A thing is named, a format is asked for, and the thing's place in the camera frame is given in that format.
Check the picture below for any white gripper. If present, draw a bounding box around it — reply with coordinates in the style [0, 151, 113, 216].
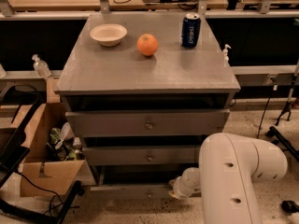
[169, 167, 201, 200]

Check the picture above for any grey bottom drawer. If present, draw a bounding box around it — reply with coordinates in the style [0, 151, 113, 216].
[91, 171, 172, 192]

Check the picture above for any grey drawer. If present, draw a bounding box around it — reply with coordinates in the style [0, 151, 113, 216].
[66, 109, 230, 137]
[91, 171, 172, 192]
[83, 145, 200, 166]

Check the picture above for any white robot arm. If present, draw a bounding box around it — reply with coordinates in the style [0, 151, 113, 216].
[170, 133, 288, 224]

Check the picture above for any grey middle drawer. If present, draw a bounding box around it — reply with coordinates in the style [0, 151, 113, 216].
[83, 145, 200, 166]

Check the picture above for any grey top drawer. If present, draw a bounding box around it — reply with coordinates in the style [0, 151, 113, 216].
[66, 109, 230, 137]

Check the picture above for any grey drawer cabinet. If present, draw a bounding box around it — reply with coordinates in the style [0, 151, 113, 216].
[56, 12, 240, 187]

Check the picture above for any black stand leg right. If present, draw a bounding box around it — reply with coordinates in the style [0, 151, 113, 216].
[267, 126, 299, 161]

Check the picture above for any black caster wheel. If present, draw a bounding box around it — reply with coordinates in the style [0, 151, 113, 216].
[281, 201, 299, 214]

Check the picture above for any cardboard box with trash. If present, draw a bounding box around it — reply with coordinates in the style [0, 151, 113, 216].
[20, 103, 95, 197]

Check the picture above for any small white pump bottle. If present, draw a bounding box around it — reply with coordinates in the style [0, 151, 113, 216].
[222, 44, 231, 62]

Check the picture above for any orange fruit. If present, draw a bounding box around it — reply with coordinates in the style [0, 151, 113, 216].
[136, 34, 158, 56]

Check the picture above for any blue soda can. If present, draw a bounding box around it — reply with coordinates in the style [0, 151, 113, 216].
[181, 13, 201, 49]

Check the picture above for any white bowl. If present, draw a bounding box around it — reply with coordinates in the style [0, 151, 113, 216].
[90, 23, 127, 47]

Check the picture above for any clear pump bottle left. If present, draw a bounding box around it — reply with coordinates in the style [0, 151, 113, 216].
[32, 54, 51, 77]

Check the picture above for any black cable on floor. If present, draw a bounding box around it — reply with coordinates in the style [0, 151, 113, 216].
[256, 87, 292, 155]

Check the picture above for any black stand frame left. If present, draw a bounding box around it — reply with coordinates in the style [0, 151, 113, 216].
[0, 83, 84, 224]

